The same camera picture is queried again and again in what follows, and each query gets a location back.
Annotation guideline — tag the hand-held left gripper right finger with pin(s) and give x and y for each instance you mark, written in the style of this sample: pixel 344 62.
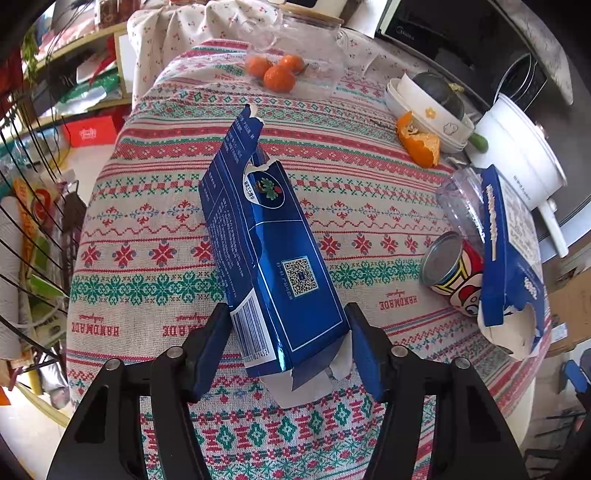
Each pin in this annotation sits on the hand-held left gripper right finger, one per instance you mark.
pixel 364 353

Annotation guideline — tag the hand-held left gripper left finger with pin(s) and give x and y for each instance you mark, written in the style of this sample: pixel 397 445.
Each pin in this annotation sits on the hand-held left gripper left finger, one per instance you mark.
pixel 210 353

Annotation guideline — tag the torn blue carton with barcode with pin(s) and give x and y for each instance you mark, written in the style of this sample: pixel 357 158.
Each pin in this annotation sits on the torn blue carton with barcode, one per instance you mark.
pixel 277 258

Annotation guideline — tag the red cartoon print tin can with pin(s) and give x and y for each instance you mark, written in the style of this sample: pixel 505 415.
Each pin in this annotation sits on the red cartoon print tin can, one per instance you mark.
pixel 445 264

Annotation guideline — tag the red green patterned tablecloth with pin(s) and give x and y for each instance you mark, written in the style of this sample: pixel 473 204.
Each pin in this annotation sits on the red green patterned tablecloth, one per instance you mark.
pixel 152 221

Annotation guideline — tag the torn blue carton white label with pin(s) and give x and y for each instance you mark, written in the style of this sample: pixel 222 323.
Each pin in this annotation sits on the torn blue carton white label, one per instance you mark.
pixel 508 277

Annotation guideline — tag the clear plastic cup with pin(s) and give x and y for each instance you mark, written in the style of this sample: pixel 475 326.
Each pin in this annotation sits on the clear plastic cup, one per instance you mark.
pixel 457 203

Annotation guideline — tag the paper towel roll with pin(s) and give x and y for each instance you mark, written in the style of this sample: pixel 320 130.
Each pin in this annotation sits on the paper towel roll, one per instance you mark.
pixel 11 277

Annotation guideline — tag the orange peel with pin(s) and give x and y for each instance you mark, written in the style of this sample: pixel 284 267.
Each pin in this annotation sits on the orange peel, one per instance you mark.
pixel 425 145

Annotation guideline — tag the white shallow bowl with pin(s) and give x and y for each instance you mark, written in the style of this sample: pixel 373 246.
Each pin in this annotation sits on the white shallow bowl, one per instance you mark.
pixel 391 105

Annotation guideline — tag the red box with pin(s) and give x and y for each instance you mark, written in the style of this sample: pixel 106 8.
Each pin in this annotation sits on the red box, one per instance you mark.
pixel 90 131

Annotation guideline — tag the white electric cooking pot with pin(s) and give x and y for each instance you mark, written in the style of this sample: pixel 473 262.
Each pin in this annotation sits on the white electric cooking pot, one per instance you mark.
pixel 517 147

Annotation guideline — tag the stacked white bowls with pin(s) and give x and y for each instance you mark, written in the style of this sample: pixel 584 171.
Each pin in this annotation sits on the stacked white bowls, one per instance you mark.
pixel 392 94

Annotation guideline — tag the dark green squash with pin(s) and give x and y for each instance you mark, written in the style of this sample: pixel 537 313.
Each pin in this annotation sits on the dark green squash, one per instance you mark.
pixel 438 90

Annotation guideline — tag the tangerine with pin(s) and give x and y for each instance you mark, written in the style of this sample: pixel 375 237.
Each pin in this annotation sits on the tangerine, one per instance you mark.
pixel 293 62
pixel 257 66
pixel 279 78

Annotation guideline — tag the clear plastic bag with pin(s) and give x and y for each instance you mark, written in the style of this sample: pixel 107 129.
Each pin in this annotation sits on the clear plastic bag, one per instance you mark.
pixel 323 69

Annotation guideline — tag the cherry print white cloth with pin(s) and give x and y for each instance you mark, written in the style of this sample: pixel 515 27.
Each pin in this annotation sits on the cherry print white cloth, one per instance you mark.
pixel 184 27

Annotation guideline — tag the clear glass mug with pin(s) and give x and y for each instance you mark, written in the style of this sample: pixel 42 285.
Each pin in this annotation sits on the clear glass mug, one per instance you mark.
pixel 265 30

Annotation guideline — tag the wooden shelf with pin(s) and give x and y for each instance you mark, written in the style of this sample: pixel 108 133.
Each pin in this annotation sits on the wooden shelf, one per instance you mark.
pixel 83 50

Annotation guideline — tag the black microwave oven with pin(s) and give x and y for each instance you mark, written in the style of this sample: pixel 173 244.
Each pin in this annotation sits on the black microwave oven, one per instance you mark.
pixel 443 27

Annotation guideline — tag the glass jar with wooden lid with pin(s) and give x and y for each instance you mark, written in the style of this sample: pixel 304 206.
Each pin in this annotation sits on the glass jar with wooden lid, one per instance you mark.
pixel 309 21

